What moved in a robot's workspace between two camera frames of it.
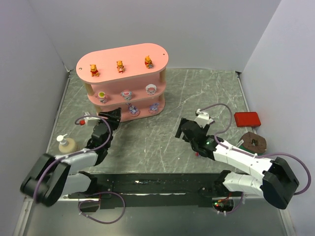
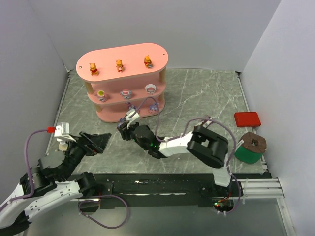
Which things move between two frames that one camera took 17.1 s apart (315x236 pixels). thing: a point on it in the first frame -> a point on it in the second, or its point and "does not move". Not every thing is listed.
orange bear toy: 94,70 does not move
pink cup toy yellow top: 102,97 does not move
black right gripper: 183,130 -> 126,132
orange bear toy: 120,67 does not move
